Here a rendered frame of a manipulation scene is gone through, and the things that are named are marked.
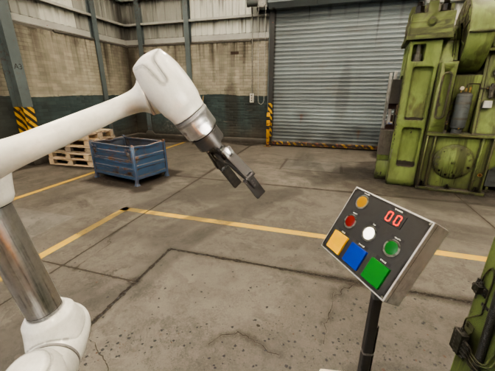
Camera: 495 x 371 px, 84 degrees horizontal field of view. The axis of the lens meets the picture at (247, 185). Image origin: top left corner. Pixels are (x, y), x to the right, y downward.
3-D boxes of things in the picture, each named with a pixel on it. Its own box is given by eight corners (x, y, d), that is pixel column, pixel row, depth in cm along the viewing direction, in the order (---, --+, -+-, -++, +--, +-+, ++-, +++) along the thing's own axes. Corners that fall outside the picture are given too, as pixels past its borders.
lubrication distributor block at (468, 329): (456, 367, 86) (467, 334, 82) (445, 350, 92) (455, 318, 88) (468, 369, 86) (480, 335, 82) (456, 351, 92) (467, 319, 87)
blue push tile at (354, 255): (354, 270, 93) (366, 252, 92) (341, 258, 100) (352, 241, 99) (358, 272, 94) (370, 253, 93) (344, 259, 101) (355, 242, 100)
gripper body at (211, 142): (187, 140, 72) (208, 165, 77) (198, 143, 65) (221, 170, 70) (208, 122, 74) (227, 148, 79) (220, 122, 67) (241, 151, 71)
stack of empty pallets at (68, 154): (47, 163, 625) (39, 131, 601) (79, 155, 705) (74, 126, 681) (91, 168, 591) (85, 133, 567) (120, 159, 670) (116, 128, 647)
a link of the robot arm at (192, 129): (180, 126, 62) (197, 146, 65) (209, 101, 64) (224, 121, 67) (170, 125, 70) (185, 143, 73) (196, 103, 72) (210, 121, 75)
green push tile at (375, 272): (376, 289, 84) (389, 269, 83) (359, 275, 91) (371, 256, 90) (379, 290, 85) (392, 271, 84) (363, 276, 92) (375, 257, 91)
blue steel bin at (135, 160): (93, 177, 527) (86, 140, 504) (128, 167, 593) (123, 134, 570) (137, 186, 472) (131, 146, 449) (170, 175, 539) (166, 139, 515)
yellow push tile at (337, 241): (337, 254, 102) (347, 238, 101) (325, 244, 109) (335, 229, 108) (340, 256, 103) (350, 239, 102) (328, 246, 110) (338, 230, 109)
